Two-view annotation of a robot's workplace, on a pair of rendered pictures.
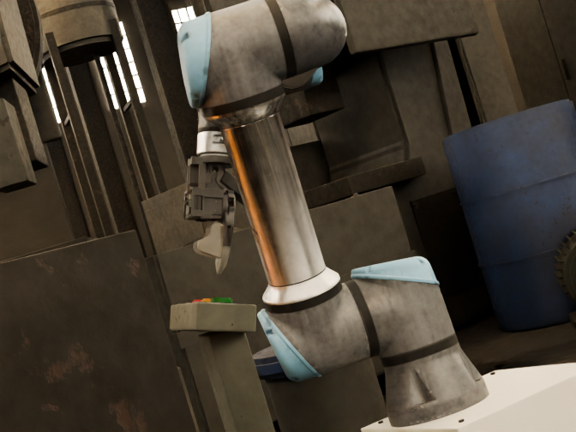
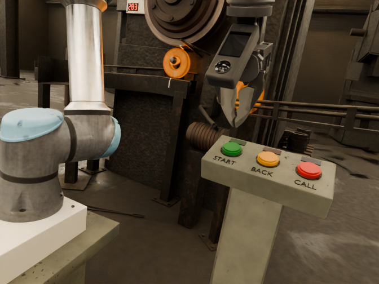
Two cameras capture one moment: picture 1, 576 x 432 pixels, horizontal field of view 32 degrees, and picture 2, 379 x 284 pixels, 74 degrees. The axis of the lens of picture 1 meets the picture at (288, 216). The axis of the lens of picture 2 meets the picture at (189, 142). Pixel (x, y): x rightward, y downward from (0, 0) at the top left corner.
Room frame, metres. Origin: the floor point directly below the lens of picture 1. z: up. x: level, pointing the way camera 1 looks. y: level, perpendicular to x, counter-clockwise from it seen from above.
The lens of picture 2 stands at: (2.10, -0.27, 0.73)
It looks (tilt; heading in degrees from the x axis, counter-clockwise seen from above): 14 degrees down; 134
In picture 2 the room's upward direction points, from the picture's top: 9 degrees clockwise
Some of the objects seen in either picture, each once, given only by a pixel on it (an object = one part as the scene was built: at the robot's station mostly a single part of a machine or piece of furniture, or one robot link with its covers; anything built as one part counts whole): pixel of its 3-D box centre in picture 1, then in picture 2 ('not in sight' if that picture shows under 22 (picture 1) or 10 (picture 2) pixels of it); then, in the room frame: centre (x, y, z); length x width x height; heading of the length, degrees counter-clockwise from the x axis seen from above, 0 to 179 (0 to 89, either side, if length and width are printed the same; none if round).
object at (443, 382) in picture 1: (428, 376); (29, 185); (1.46, -0.13, 0.43); 0.15 x 0.15 x 0.10
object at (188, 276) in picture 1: (253, 326); not in sight; (3.73, 0.24, 0.39); 1.03 x 0.83 x 0.77; 124
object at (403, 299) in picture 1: (397, 303); (35, 139); (1.47, -0.12, 0.54); 0.13 x 0.12 x 0.14; 96
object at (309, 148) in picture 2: not in sight; (262, 132); (0.54, 2.58, 0.22); 1.20 x 0.81 x 0.44; 17
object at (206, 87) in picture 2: not in sight; (212, 92); (1.21, 0.75, 0.68); 0.11 x 0.08 x 0.24; 109
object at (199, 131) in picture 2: not in sight; (203, 178); (1.35, 0.64, 0.27); 0.22 x 0.13 x 0.53; 19
